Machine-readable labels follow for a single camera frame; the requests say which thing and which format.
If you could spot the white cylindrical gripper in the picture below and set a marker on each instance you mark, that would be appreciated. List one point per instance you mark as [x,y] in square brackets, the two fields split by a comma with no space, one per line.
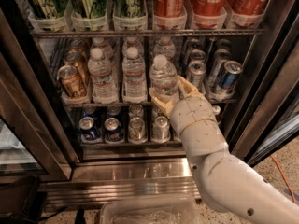
[191,113]

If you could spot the water bottle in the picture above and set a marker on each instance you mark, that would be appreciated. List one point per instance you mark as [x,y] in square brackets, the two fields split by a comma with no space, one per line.
[132,42]
[100,42]
[104,86]
[166,47]
[164,79]
[134,84]

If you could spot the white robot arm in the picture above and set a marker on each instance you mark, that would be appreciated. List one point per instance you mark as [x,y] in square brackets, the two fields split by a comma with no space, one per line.
[225,183]

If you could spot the brown glass bottle white cap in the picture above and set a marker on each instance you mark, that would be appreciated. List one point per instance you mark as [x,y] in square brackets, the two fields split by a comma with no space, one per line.
[217,113]

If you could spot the open fridge door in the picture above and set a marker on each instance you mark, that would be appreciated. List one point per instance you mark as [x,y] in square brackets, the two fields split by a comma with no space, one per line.
[281,88]

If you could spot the steel fridge cabinet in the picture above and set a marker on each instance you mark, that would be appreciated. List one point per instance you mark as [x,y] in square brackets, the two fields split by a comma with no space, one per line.
[75,175]

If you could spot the front silver slim can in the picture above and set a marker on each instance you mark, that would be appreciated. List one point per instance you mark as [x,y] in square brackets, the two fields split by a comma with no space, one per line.
[195,73]

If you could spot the silver slim can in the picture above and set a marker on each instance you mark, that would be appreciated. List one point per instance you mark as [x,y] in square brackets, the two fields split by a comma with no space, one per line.
[195,55]
[195,73]

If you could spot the front silver white can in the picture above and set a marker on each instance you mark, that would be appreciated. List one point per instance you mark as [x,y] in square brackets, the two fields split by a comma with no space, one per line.
[160,130]

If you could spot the front silver green can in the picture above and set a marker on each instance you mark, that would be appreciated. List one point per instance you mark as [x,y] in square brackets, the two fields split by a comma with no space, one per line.
[136,130]

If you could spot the front blue silver can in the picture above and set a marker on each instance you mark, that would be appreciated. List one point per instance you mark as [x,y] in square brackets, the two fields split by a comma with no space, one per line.
[228,78]

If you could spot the blue silver can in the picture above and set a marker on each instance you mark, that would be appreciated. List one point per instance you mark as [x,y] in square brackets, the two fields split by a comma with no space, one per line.
[228,78]
[220,57]

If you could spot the front left blue can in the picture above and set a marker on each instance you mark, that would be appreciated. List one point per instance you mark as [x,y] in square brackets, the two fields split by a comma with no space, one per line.
[89,129]

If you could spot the left red cola can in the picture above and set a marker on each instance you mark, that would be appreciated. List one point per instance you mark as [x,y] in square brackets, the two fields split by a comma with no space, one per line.
[168,8]

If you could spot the right green tall can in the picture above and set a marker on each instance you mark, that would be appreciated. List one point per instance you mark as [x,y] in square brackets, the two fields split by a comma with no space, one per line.
[129,8]

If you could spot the middle gold can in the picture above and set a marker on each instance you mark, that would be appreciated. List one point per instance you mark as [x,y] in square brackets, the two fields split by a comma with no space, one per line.
[77,60]

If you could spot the gold can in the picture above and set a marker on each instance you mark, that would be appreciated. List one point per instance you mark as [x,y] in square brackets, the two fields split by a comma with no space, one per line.
[71,81]
[79,45]
[77,60]

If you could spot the front gold can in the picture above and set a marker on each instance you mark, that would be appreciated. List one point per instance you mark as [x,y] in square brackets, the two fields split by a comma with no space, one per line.
[71,81]

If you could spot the rear gold can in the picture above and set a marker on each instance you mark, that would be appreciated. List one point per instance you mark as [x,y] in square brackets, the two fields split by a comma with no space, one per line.
[79,45]

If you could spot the clear plastic bin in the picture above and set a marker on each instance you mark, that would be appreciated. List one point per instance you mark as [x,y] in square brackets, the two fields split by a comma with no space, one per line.
[152,209]

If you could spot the left green tall can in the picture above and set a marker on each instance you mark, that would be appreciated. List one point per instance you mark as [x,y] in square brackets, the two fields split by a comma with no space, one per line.
[46,0]

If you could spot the upper wire shelf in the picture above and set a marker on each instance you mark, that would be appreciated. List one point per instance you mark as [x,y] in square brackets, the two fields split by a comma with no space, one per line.
[147,33]

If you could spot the wire shelf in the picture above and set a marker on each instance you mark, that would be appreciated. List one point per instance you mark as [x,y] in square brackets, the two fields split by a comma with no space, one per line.
[147,33]
[150,103]

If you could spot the middle wire shelf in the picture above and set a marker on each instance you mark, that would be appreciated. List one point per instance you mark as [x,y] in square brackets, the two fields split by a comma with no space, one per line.
[150,103]

